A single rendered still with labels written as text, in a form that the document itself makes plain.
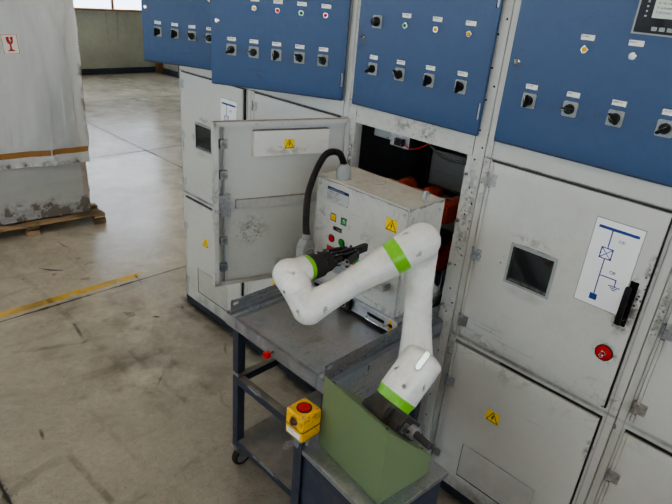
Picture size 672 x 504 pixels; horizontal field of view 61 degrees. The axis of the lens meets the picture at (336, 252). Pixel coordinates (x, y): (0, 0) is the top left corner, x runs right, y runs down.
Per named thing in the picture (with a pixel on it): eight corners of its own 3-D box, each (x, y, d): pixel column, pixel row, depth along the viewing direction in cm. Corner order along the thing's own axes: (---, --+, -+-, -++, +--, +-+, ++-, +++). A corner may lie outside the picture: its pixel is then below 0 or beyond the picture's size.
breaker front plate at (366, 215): (391, 323, 226) (407, 211, 206) (309, 277, 256) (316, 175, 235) (393, 322, 227) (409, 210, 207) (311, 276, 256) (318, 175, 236)
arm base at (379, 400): (434, 461, 165) (446, 444, 166) (409, 446, 156) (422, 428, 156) (378, 412, 185) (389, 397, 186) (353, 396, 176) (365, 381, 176)
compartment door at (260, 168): (210, 280, 260) (208, 118, 228) (333, 261, 288) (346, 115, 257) (215, 287, 254) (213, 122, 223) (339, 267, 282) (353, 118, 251)
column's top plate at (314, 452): (448, 476, 180) (449, 471, 179) (375, 528, 160) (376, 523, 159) (367, 411, 204) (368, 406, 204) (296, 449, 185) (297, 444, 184)
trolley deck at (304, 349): (329, 398, 200) (330, 385, 197) (225, 323, 238) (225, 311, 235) (440, 332, 245) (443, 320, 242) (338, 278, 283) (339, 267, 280)
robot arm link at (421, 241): (446, 251, 190) (427, 221, 193) (449, 242, 177) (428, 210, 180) (400, 279, 190) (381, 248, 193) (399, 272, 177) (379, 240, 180)
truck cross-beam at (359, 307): (395, 335, 226) (397, 323, 223) (304, 283, 259) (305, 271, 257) (403, 331, 229) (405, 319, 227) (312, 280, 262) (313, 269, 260)
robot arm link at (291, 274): (275, 257, 181) (261, 272, 189) (294, 290, 178) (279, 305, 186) (307, 246, 190) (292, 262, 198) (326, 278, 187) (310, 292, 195)
